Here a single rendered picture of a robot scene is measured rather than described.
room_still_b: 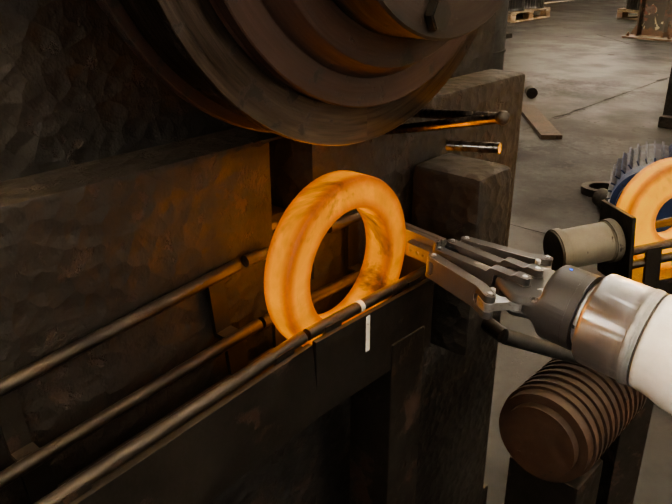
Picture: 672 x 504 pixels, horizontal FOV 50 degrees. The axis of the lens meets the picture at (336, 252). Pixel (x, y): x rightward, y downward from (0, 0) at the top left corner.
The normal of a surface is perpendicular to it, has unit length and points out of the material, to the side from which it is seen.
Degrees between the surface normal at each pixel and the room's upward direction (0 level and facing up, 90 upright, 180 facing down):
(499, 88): 90
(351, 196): 90
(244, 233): 90
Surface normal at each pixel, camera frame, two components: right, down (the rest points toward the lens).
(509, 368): 0.00, -0.92
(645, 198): 0.22, 0.39
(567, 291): -0.39, -0.49
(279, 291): -0.66, 0.28
